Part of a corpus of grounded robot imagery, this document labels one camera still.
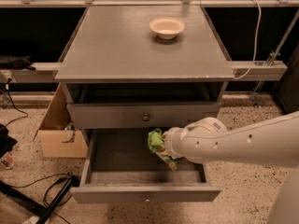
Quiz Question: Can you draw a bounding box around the black stand leg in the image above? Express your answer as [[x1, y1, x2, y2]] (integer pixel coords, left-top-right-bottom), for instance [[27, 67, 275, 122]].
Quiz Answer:
[[0, 175, 78, 224]]

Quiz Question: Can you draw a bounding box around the green rice chip bag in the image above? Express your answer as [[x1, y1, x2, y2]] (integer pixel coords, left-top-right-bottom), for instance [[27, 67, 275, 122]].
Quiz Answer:
[[148, 128, 178, 171]]

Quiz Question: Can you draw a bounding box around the cardboard box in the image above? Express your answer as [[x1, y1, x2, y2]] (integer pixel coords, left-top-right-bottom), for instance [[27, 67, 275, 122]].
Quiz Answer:
[[36, 85, 88, 158]]

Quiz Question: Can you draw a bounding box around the black object on rail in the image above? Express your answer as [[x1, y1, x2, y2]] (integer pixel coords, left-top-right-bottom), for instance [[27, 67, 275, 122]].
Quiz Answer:
[[0, 55, 36, 71]]

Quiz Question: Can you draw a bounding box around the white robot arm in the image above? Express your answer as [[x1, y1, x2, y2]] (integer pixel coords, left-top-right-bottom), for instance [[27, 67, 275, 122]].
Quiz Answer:
[[164, 112, 299, 224]]

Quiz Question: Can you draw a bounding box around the closed grey upper drawer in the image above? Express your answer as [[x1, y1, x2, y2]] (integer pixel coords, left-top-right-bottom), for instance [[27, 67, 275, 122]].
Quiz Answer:
[[67, 102, 221, 129]]

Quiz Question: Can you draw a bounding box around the open grey middle drawer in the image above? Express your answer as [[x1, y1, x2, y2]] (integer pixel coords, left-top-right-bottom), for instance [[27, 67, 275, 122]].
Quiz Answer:
[[71, 129, 221, 203]]

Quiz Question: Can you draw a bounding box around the grey drawer cabinet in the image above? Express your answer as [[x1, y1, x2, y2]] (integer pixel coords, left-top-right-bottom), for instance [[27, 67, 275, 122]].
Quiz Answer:
[[56, 6, 233, 138]]

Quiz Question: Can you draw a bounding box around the white cable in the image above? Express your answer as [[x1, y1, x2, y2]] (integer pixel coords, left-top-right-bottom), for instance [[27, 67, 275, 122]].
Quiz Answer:
[[233, 0, 263, 80]]

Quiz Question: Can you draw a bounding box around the black bag on floor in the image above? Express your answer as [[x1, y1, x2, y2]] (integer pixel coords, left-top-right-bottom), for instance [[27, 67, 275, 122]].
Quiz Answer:
[[0, 124, 17, 158]]

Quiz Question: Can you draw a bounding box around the white paper bowl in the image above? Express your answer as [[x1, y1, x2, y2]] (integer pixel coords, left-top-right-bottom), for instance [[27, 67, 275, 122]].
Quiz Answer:
[[149, 17, 185, 40]]

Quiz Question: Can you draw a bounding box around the black floor cable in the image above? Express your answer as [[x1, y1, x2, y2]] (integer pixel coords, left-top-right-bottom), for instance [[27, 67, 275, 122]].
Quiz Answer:
[[8, 171, 74, 224]]

